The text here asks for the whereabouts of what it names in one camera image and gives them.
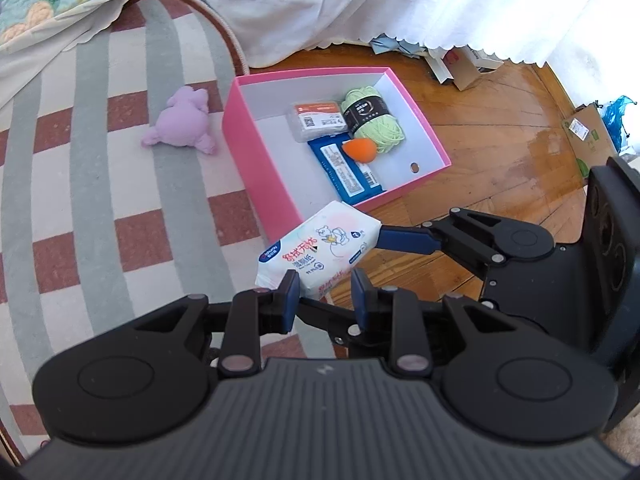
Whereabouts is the striped checked rug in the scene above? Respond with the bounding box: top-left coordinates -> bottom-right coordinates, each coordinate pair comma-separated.
0,0 -> 351,461

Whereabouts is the flat cardboard with label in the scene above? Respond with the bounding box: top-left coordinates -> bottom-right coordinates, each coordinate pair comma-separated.
560,102 -> 622,177

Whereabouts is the purple plush toy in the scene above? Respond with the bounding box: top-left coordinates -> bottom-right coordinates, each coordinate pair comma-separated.
140,85 -> 218,156

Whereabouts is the blue-grey crumpled paper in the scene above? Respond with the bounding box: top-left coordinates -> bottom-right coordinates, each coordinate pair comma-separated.
370,34 -> 429,59

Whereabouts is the brown cardboard box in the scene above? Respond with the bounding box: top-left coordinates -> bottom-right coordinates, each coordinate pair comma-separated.
445,47 -> 506,92

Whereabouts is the orange makeup sponge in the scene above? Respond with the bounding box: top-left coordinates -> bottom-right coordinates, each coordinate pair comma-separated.
341,138 -> 379,163

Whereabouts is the white carton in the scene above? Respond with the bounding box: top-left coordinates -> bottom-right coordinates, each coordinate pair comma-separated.
424,49 -> 455,84

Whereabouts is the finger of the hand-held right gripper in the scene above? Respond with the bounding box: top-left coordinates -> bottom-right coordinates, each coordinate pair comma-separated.
298,298 -> 391,349
375,207 -> 507,271

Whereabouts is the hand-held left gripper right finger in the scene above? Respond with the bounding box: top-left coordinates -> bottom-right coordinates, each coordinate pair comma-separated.
351,268 -> 521,377

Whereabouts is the green yarn ball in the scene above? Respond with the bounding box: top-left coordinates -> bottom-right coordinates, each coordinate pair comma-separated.
340,86 -> 405,155

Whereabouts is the blue wet wipes pack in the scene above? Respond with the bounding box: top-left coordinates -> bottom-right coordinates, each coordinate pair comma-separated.
307,132 -> 387,206

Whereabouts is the white tissue pack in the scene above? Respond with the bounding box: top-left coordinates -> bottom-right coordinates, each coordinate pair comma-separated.
255,200 -> 383,297

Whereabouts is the blue plastic bag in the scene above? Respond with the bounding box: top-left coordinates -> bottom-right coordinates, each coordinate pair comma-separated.
602,95 -> 640,155

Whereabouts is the pink cardboard box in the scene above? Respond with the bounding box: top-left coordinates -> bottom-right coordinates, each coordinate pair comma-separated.
222,66 -> 452,242

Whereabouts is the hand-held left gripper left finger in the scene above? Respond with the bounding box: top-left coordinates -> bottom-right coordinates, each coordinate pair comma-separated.
132,270 -> 301,378

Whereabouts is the clear box with orange label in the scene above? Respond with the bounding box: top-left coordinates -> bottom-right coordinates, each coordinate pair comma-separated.
286,100 -> 347,144

